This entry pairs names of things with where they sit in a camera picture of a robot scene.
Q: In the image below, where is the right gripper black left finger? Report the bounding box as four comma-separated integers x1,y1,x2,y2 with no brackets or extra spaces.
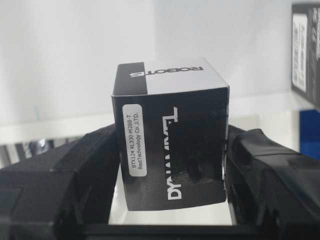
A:
0,125,120,240

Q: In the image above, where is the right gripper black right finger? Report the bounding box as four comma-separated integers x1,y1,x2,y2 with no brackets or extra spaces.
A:
224,125,320,240

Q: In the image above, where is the black box tray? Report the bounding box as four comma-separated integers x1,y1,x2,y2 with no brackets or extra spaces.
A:
291,1,320,110
111,57,230,211

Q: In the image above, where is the white plastic tray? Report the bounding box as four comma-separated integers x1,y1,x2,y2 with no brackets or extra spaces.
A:
0,0,320,225

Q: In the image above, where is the blue table cloth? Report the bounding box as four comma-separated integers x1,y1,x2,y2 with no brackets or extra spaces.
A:
299,110,320,160

